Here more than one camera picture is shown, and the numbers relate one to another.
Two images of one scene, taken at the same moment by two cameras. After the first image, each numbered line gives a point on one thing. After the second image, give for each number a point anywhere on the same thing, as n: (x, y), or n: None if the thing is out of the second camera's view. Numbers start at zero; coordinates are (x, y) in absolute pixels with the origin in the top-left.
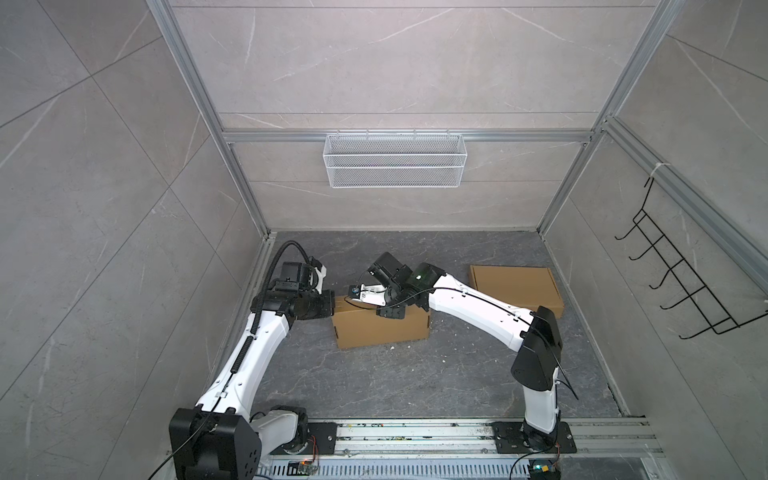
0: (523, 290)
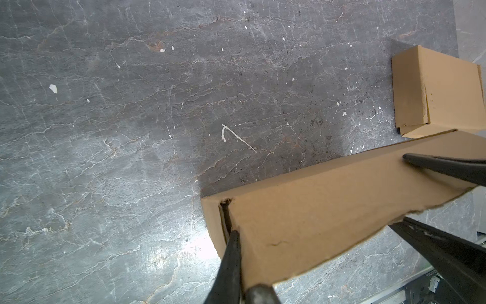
0: (435, 92)
